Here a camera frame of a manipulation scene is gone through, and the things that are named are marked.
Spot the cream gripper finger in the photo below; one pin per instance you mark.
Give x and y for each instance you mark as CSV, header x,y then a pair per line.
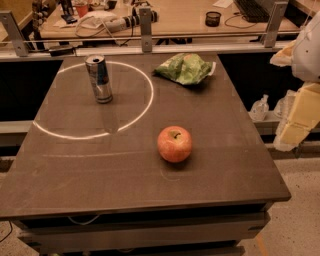
x,y
304,115
283,57

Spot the green jalapeno chip bag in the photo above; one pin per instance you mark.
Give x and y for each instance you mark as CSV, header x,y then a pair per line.
x,y
186,69

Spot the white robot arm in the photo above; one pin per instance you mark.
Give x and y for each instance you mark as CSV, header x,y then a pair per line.
x,y
306,52

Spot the silver blue redbull can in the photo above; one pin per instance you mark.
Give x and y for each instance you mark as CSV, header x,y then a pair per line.
x,y
99,78

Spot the clear sanitizer bottle right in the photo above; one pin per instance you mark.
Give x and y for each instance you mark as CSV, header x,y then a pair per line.
x,y
283,105

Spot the clear sanitizer bottle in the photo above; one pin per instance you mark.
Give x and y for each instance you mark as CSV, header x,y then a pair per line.
x,y
283,105
259,109

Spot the clear sanitizer bottle left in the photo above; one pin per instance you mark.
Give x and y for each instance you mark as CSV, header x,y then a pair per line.
x,y
259,109

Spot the black keyboard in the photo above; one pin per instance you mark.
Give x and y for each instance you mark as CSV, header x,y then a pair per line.
x,y
252,11

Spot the black mesh cup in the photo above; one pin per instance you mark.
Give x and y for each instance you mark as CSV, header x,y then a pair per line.
x,y
212,19

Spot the red apple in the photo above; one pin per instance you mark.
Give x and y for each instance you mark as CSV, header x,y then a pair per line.
x,y
174,144

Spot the white power strip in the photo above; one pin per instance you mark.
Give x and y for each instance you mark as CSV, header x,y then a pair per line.
x,y
124,23

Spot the orange cup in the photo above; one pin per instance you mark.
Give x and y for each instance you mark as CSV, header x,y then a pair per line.
x,y
82,9

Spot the right metal bracket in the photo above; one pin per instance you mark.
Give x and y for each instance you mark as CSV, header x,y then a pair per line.
x,y
270,36

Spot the metal bracket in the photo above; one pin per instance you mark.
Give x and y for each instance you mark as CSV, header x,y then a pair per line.
x,y
145,29
270,36
14,33

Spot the middle metal bracket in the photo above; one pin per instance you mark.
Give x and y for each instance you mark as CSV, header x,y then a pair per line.
x,y
145,29

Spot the black device on rail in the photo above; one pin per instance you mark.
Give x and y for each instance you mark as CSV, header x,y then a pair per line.
x,y
61,50

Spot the left metal bracket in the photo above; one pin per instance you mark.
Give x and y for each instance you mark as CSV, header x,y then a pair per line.
x,y
14,33

